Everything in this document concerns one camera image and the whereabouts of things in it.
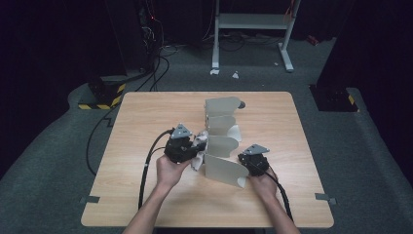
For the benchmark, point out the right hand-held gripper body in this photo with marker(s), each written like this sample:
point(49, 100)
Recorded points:
point(257, 164)

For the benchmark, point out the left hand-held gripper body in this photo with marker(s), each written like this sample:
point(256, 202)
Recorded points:
point(177, 149)

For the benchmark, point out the white cloth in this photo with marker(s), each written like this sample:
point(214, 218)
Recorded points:
point(198, 162)

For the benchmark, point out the expandable grey metal book rack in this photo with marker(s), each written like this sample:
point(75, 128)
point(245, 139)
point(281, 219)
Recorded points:
point(224, 169)

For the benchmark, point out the person's right hand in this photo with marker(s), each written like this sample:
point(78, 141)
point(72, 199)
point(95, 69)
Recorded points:
point(266, 187)

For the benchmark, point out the person's left hand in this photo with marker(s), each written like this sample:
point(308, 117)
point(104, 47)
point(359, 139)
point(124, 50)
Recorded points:
point(168, 174)

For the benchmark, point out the grey tape strip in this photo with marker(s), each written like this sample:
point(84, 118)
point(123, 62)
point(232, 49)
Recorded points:
point(90, 199)
point(323, 196)

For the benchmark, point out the white paper scrap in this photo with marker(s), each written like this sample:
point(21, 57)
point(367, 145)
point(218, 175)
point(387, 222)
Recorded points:
point(235, 75)
point(214, 71)

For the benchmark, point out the black yellow striped base block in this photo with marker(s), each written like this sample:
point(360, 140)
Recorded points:
point(104, 92)

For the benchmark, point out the black base with yellow mark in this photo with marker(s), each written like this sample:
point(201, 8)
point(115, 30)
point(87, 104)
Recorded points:
point(334, 99)

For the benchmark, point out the red object on floor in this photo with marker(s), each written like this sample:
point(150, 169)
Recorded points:
point(313, 40)

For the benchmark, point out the white metal stand frame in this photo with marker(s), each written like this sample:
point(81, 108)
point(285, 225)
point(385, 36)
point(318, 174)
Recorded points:
point(250, 21)

